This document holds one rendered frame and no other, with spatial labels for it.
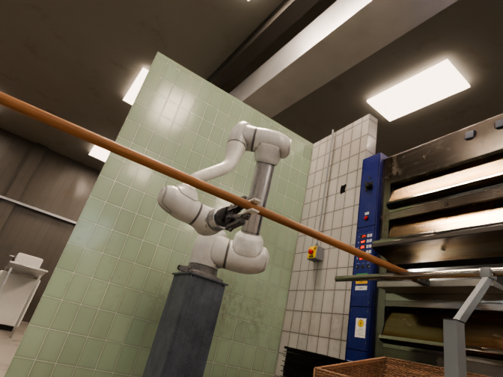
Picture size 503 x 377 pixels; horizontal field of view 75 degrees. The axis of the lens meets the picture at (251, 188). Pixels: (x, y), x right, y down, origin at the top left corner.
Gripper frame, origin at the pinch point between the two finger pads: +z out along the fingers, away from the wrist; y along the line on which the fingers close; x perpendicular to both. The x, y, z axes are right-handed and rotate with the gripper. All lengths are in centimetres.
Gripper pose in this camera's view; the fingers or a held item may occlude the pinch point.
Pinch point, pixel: (251, 207)
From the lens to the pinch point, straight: 112.2
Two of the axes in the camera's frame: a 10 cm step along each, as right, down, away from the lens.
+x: -8.2, -4.0, -4.2
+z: 5.3, -2.5, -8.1
